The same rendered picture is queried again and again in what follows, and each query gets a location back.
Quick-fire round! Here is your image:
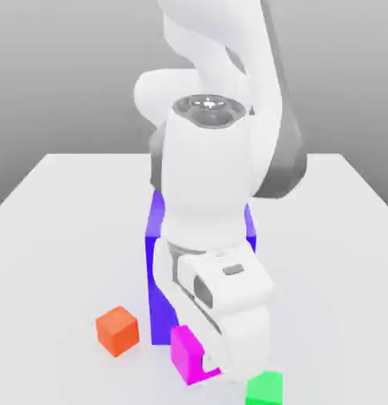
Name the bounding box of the small green cube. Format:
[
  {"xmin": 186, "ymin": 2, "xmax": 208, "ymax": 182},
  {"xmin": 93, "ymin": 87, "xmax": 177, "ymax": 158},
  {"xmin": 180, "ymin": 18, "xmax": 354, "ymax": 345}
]
[{"xmin": 244, "ymin": 370, "xmax": 284, "ymax": 405}]

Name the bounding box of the small orange cube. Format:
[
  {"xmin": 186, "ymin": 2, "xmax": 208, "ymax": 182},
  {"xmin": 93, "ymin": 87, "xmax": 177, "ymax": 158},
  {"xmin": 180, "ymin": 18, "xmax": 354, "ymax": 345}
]
[{"xmin": 95, "ymin": 305, "xmax": 141, "ymax": 358}]

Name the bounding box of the small magenta cube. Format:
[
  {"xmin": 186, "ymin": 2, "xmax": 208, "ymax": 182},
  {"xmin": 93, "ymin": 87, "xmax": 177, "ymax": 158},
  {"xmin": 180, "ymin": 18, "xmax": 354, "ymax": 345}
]
[{"xmin": 170, "ymin": 324, "xmax": 222, "ymax": 386}]

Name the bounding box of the large blue box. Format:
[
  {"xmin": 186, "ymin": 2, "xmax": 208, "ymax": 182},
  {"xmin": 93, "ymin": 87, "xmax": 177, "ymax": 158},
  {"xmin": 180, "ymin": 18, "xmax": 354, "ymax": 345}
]
[{"xmin": 145, "ymin": 188, "xmax": 258, "ymax": 346}]

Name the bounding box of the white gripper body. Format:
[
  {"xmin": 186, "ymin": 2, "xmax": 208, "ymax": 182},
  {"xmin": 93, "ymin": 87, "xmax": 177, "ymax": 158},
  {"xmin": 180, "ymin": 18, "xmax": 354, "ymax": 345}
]
[{"xmin": 153, "ymin": 238, "xmax": 272, "ymax": 383}]

